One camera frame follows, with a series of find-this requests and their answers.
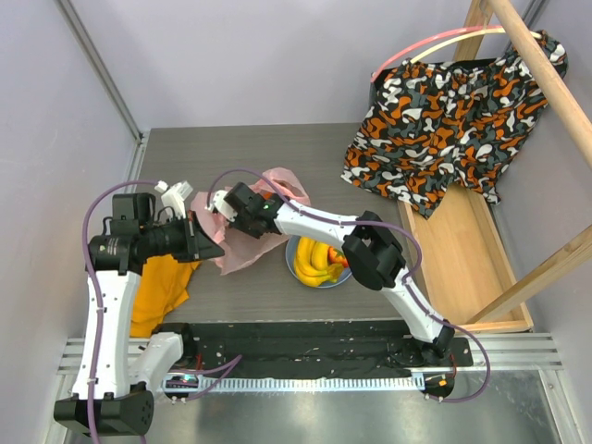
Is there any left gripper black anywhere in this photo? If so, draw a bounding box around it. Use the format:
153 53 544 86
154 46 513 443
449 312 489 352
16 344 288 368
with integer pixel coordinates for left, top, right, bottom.
141 209 224 263

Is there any pink plastic bag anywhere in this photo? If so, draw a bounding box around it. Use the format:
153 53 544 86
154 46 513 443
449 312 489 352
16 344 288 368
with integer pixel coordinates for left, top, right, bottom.
191 167 311 276

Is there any yellow banana bunch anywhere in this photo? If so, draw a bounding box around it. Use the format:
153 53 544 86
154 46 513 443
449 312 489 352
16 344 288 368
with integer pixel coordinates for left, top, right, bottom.
292 237 345 288

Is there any red orange persimmon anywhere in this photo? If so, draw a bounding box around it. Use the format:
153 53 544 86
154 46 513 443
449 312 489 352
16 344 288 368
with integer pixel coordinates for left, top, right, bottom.
327 247 349 268

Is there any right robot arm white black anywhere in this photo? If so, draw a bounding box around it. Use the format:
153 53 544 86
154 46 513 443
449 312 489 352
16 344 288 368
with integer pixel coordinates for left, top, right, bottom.
210 182 454 365

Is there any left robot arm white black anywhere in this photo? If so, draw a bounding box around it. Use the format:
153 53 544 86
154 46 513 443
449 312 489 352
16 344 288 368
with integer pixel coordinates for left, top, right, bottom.
54 183 223 439

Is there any blue plate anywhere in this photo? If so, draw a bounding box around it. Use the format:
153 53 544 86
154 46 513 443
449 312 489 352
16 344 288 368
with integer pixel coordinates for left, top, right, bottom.
285 236 352 289

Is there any orange cloth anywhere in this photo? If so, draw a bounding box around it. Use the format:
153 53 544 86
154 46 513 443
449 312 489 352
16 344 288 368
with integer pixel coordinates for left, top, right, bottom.
129 255 201 338

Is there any patterned camouflage cloth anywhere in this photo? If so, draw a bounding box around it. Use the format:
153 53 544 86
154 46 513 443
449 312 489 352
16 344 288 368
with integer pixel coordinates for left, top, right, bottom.
341 48 548 218

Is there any pink white hoop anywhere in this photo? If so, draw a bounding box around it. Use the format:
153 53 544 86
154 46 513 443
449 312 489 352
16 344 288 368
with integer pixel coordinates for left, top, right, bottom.
371 24 505 83

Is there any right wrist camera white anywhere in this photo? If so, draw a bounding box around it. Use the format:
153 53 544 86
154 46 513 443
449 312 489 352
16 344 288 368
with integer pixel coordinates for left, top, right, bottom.
205 190 238 222

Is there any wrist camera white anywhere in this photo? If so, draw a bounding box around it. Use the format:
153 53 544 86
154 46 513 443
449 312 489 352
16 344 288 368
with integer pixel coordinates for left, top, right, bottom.
205 190 238 222
154 180 193 219

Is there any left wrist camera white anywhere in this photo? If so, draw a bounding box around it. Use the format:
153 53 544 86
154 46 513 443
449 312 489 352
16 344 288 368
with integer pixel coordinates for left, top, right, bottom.
154 180 193 219

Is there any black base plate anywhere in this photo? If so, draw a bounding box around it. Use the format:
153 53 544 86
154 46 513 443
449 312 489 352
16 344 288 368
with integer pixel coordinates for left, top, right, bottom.
155 320 474 379

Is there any wooden rack frame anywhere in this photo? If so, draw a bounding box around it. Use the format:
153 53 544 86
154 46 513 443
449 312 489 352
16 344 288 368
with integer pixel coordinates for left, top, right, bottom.
397 0 592 334

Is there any aluminium rail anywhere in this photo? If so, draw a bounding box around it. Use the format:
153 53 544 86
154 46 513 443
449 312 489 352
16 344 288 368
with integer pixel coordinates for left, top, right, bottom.
43 332 565 444

